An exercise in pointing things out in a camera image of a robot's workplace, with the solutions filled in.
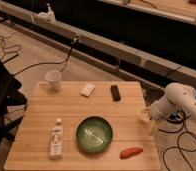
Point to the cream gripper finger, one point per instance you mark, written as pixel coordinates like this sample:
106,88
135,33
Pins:
153,125
144,115

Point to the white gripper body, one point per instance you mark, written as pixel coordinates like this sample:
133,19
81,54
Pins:
160,109

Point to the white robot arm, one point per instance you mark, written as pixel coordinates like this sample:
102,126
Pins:
176,96

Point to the white sponge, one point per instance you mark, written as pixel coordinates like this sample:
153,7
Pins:
87,89

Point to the black rectangular block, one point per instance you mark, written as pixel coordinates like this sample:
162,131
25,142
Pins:
115,93

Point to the green bowl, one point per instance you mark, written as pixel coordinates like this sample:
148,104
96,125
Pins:
94,135

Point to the wooden table board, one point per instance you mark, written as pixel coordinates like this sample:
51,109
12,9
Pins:
31,149

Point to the clear plastic bottle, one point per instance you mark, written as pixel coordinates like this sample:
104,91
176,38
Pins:
56,140

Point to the white paper cup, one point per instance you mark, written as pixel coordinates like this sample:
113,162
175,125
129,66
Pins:
53,77

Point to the white object on rail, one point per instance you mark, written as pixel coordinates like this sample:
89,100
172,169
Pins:
48,16

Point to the black chair frame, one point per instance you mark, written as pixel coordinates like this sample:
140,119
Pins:
9,96

